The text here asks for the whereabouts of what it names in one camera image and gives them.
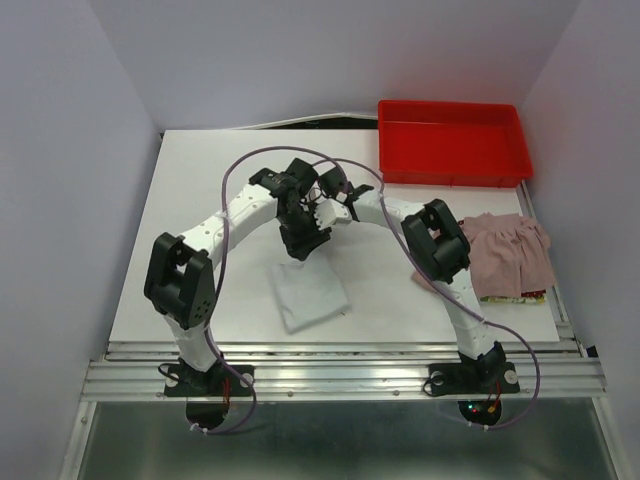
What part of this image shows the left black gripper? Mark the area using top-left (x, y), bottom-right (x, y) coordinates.
top-left (277, 202), bottom-right (330, 262)

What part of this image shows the white skirt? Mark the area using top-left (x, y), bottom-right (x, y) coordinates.
top-left (269, 252), bottom-right (351, 334)

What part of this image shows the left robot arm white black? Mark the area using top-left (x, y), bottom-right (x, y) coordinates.
top-left (144, 159), bottom-right (350, 394)

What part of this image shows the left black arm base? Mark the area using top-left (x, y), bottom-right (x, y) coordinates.
top-left (157, 359), bottom-right (255, 434)

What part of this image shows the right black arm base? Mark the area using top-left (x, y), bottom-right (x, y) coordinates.
top-left (422, 342), bottom-right (521, 428)

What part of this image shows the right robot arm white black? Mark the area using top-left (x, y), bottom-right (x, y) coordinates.
top-left (317, 167), bottom-right (506, 390)

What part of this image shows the red plastic tray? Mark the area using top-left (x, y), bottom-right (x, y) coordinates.
top-left (378, 100), bottom-right (534, 188)

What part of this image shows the pink pleated skirt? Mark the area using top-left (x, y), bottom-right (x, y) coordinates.
top-left (410, 211), bottom-right (555, 296)

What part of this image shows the yellow green skirt underneath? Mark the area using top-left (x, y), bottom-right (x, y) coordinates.
top-left (480, 290), bottom-right (547, 304)

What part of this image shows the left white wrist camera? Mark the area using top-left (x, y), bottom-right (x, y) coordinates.
top-left (313, 199), bottom-right (352, 230)

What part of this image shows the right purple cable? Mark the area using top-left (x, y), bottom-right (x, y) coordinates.
top-left (309, 157), bottom-right (541, 432)

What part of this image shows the aluminium rail frame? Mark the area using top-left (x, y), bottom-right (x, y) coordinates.
top-left (61, 181), bottom-right (620, 479)

